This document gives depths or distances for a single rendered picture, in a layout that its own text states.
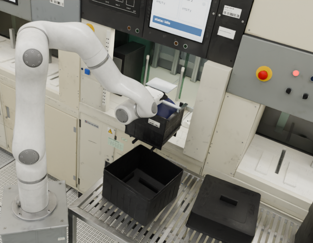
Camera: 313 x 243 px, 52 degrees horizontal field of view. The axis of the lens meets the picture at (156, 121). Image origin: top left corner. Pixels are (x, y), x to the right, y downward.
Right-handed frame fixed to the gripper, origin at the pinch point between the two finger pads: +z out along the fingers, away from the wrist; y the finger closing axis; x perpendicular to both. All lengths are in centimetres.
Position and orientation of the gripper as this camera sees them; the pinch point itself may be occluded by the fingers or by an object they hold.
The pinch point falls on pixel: (160, 88)
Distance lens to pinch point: 151.0
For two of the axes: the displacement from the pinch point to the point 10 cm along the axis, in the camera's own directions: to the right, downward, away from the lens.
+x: 1.5, -8.3, -5.4
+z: 4.9, -4.1, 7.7
